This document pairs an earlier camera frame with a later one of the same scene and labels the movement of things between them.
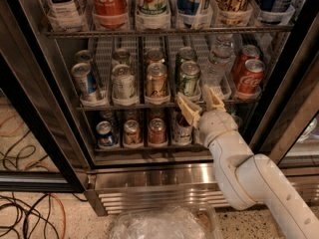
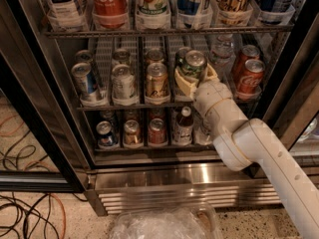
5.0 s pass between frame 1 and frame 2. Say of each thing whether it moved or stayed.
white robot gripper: moved
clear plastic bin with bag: stayed
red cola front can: stayed
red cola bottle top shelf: stayed
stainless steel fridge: stayed
